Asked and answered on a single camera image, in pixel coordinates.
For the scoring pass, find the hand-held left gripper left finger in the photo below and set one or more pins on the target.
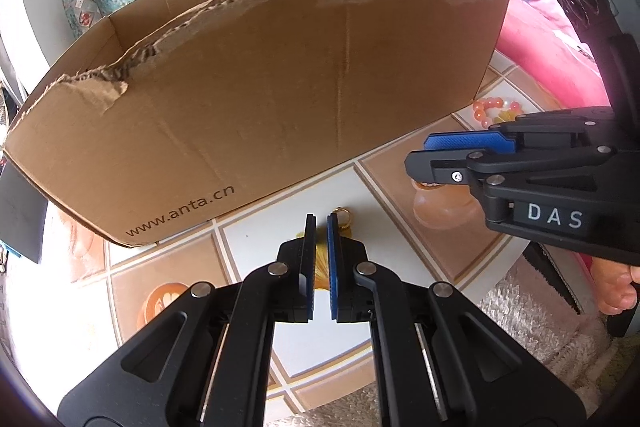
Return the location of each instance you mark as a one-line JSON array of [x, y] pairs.
[[310, 257]]

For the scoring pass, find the pink blanket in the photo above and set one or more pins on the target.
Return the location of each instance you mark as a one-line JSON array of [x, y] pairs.
[[545, 52]]

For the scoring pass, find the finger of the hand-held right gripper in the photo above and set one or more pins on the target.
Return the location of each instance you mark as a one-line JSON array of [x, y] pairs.
[[470, 142], [430, 167]]

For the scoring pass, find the black flat board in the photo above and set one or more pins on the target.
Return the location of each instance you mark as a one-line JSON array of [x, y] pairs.
[[20, 212]]

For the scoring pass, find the torn cardboard box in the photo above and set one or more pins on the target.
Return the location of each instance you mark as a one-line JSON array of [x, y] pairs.
[[250, 107]]

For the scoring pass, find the person's right hand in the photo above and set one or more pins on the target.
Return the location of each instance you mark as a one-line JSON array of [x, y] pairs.
[[617, 287]]

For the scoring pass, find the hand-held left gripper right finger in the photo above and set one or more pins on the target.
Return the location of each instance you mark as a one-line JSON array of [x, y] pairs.
[[331, 257]]

